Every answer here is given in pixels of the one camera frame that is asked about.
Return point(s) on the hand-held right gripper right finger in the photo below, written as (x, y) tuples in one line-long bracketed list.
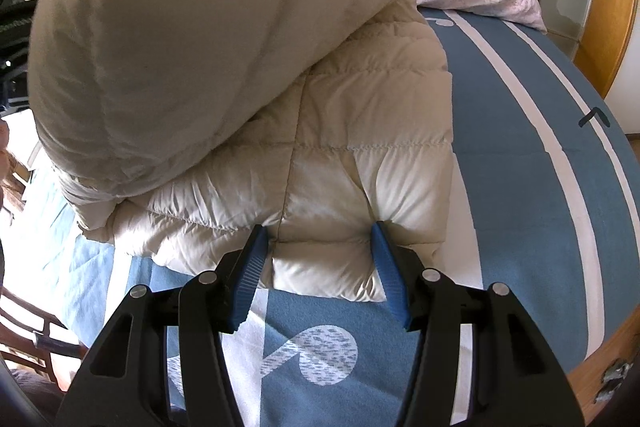
[(390, 267)]

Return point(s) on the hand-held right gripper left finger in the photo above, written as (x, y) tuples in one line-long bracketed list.
[(250, 259)]

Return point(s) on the cream quilted down jacket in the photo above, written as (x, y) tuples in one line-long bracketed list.
[(350, 117)]

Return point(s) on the blue white striped bed sheet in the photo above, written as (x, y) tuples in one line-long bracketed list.
[(500, 117)]

